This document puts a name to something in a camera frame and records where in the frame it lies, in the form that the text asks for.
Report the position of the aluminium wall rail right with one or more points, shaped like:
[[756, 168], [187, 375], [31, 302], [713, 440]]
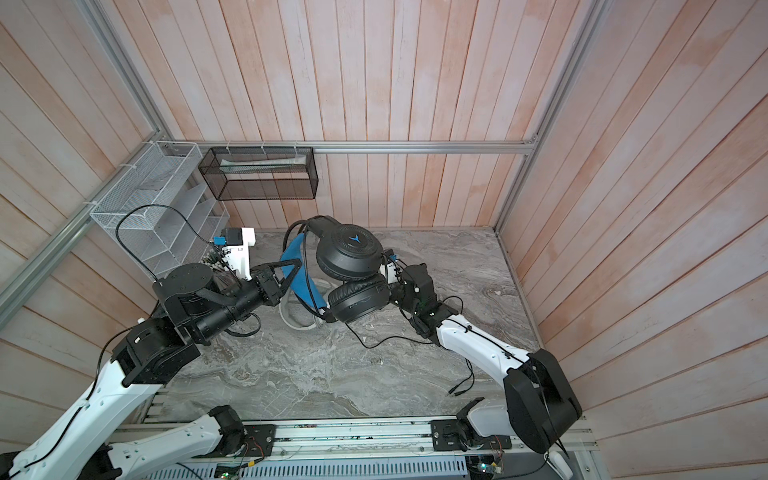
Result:
[[579, 51]]

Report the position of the aluminium wall rail back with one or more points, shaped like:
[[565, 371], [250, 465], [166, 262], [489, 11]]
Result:
[[369, 147]]

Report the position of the aluminium wall rail left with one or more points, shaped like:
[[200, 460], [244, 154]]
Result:
[[28, 278]]

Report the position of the black blue headphones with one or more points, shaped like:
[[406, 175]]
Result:
[[345, 252]]

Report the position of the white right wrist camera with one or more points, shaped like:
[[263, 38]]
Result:
[[389, 268]]

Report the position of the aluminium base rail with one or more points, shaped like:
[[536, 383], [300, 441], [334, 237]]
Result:
[[399, 446]]

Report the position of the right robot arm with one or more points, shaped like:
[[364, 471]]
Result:
[[538, 406]]

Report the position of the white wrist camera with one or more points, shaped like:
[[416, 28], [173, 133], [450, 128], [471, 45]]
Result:
[[389, 268], [234, 245]]

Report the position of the white mesh wall shelf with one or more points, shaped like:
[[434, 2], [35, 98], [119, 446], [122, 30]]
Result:
[[158, 212]]

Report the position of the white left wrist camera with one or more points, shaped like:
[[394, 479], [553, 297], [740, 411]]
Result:
[[234, 245]]

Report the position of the aluminium wall rail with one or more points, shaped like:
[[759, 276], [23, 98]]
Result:
[[579, 51], [28, 278], [369, 147]]

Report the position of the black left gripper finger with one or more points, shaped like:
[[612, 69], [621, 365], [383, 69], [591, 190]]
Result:
[[286, 283], [287, 267]]

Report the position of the clear pencil jar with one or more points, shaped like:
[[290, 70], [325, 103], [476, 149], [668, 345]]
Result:
[[215, 258]]

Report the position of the black mesh wall basket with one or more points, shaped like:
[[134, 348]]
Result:
[[260, 173]]

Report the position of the white headphones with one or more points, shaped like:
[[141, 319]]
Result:
[[294, 314]]

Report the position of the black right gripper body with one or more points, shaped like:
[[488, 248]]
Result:
[[400, 297]]

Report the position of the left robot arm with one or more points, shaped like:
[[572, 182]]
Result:
[[191, 310]]

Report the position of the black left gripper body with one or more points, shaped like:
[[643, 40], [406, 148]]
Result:
[[263, 276]]

